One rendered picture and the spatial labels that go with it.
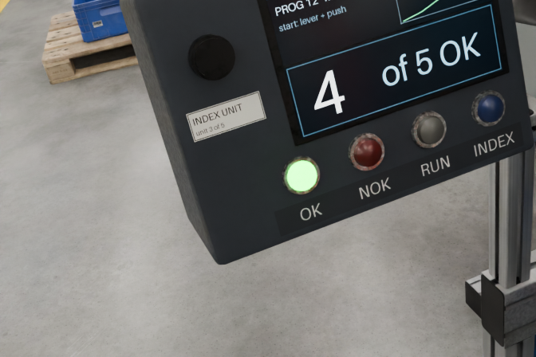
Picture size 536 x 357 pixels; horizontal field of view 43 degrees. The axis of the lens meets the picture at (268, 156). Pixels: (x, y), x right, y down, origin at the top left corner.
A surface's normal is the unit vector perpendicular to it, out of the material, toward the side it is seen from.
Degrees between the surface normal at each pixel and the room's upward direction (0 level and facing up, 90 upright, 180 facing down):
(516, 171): 90
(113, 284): 0
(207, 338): 0
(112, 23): 90
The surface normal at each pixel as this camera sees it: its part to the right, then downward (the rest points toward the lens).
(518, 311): 0.35, 0.44
